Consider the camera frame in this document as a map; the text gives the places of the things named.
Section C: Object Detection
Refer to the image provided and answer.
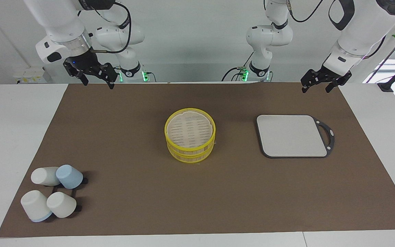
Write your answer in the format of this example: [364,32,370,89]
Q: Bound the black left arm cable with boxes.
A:
[286,0,387,59]

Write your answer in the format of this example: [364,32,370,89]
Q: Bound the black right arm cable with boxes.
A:
[91,1,132,55]

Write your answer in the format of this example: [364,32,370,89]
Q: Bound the light blue plastic cup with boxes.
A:
[56,165,84,190]

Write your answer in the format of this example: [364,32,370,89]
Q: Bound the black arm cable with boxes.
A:
[91,1,132,55]
[286,0,387,59]

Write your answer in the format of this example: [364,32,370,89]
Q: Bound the yellow bamboo steamer base tier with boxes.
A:
[167,139,215,164]

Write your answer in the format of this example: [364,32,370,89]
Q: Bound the black base cable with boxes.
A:
[221,51,253,82]
[141,70,157,83]

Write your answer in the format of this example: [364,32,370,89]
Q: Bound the white plastic cup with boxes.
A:
[46,191,77,219]
[31,167,60,187]

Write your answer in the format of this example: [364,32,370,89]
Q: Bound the white power outlet box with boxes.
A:
[12,66,52,84]

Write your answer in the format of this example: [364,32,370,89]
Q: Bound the black right base cable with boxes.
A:
[141,70,157,83]

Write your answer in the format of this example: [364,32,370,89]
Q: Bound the white cup with blue rim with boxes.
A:
[20,190,53,223]

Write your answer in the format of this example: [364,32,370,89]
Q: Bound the white perforated steamer liner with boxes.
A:
[167,111,214,148]

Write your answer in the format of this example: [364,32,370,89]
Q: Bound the yellow bamboo steamer lid tier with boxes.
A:
[164,108,216,155]

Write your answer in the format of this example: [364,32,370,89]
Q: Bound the black left base cable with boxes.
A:
[221,51,253,82]

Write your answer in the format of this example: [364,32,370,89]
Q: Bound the white grey-rimmed cutting board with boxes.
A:
[256,114,335,159]

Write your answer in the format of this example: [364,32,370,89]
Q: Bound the brown table mat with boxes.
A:
[0,82,395,238]

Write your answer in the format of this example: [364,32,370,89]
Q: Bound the black cup rack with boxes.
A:
[48,176,88,213]

